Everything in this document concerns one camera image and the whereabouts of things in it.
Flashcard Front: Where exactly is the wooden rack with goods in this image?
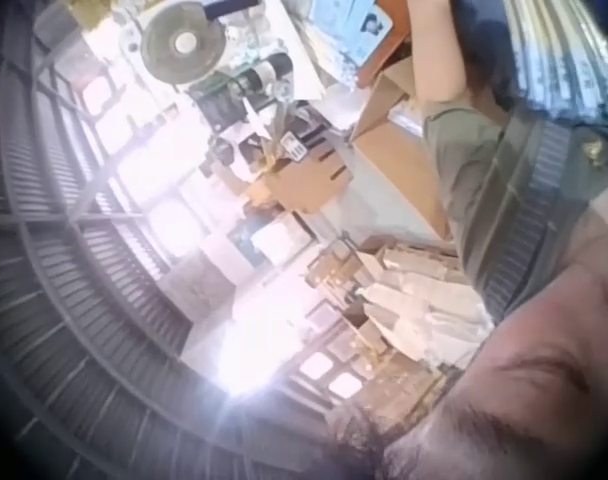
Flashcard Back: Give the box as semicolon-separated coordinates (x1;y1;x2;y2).
301;238;388;362

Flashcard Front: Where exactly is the grey round fan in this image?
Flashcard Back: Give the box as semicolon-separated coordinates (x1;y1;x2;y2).
140;6;211;84

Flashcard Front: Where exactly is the cardboard box with slots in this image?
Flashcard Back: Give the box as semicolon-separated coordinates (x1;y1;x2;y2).
247;148;356;213

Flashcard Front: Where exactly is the dark machine with white roll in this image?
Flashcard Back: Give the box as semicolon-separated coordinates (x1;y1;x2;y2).
197;53;296;127

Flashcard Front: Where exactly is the heap of white plastic bags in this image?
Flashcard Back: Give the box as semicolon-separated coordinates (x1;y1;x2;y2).
357;248;496;372

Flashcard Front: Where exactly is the white striped label tag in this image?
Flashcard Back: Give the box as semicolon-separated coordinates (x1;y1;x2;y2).
282;133;306;162

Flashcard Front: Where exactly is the blue printed board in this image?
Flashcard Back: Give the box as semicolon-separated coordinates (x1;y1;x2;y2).
307;0;401;69

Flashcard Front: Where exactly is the stack of blue striped sacks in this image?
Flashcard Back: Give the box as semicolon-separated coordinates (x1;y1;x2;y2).
507;0;608;122

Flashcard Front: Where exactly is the large open cardboard box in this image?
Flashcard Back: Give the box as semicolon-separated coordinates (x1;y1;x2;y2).
350;55;454;242

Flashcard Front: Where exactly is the dark blue bundle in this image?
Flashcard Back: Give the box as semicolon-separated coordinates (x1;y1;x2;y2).
453;0;519;112

